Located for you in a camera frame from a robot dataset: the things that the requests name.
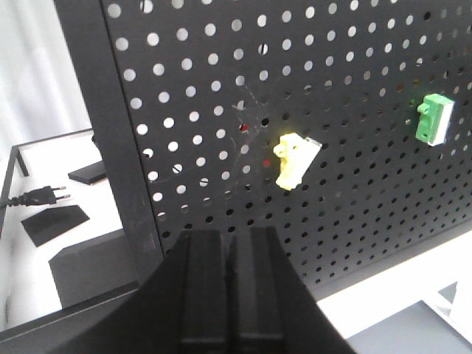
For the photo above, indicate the white standing desk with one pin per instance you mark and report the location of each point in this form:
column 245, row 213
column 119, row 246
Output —
column 437, row 273

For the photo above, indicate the black far foot plate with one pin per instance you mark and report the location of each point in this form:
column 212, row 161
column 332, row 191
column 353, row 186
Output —
column 89, row 174

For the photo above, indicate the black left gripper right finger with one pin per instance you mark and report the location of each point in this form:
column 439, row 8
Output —
column 255, row 324

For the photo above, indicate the black box on desk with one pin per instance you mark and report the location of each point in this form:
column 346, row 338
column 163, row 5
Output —
column 92, row 268

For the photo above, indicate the white curtain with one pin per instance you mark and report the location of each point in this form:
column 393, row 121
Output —
column 40, row 95

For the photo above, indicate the black flat foot plate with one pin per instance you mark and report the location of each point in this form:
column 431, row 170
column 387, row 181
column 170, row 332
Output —
column 52, row 222

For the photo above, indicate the black perforated pegboard panel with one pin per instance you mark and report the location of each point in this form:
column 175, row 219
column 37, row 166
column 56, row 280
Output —
column 187, row 100

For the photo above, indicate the black power plug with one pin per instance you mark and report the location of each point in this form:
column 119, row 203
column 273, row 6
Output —
column 37, row 197

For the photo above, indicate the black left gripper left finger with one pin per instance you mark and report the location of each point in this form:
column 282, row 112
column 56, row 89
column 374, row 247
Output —
column 204, row 318

